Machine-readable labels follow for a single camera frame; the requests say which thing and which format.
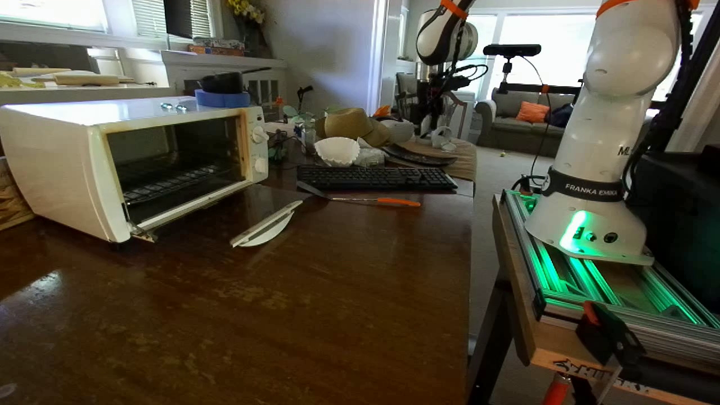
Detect yellow flower bunch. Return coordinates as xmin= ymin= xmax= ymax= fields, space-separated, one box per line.
xmin=224 ymin=0 xmax=269 ymax=29

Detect tan crumpled bag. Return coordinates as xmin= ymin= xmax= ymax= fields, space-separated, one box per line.
xmin=321 ymin=109 xmax=393 ymax=150

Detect orange handled metal spatula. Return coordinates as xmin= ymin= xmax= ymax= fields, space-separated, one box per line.
xmin=292 ymin=178 xmax=424 ymax=215

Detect white bowl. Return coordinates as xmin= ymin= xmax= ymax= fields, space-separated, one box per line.
xmin=310 ymin=136 xmax=362 ymax=169

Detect black braided cable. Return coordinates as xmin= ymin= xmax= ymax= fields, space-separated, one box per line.
xmin=636 ymin=0 xmax=705 ymax=165

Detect black control box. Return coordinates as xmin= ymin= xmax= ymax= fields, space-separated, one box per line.
xmin=627 ymin=145 xmax=720 ymax=318

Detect grey sofa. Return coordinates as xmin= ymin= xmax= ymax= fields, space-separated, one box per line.
xmin=476 ymin=88 xmax=576 ymax=159

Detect black table clamp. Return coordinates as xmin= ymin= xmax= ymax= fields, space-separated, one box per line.
xmin=575 ymin=299 xmax=649 ymax=372

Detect dark blue cushion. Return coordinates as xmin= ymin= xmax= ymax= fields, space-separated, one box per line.
xmin=545 ymin=101 xmax=572 ymax=132

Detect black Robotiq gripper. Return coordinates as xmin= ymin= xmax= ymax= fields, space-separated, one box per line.
xmin=417 ymin=69 xmax=470 ymax=138

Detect black rounded object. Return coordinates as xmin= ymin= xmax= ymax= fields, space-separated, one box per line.
xmin=199 ymin=70 xmax=247 ymax=98

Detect black camera on stand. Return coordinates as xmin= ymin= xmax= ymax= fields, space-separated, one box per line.
xmin=482 ymin=44 xmax=545 ymax=98

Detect aluminium robot mounting table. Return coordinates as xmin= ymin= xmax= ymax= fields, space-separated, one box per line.
xmin=468 ymin=187 xmax=720 ymax=405

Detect white crumpled cloth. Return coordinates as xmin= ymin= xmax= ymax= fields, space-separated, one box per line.
xmin=356 ymin=145 xmax=389 ymax=169

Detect orange cushion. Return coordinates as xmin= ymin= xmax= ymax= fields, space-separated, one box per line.
xmin=515 ymin=99 xmax=551 ymax=126

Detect dark round tray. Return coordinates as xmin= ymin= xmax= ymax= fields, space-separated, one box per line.
xmin=383 ymin=143 xmax=458 ymax=169

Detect wicker basket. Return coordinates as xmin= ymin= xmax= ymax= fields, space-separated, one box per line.
xmin=0 ymin=155 xmax=36 ymax=235

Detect red clamp handle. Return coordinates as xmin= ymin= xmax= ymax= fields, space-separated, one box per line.
xmin=540 ymin=372 xmax=576 ymax=405

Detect white toaster oven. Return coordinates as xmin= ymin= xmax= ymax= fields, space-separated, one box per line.
xmin=0 ymin=98 xmax=272 ymax=246

